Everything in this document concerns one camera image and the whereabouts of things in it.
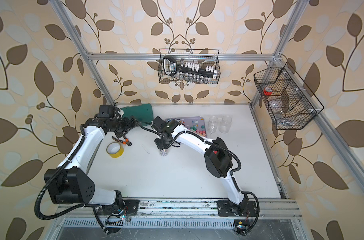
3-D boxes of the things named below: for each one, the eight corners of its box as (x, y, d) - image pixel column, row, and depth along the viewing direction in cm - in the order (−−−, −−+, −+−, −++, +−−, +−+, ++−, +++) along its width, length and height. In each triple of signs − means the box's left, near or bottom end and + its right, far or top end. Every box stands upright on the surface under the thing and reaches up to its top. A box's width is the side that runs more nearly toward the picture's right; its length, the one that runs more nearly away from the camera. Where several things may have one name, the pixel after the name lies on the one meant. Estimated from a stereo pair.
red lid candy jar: (219, 133, 104) (222, 122, 95) (218, 126, 108) (221, 115, 99) (228, 133, 104) (233, 122, 95) (227, 126, 108) (231, 115, 99)
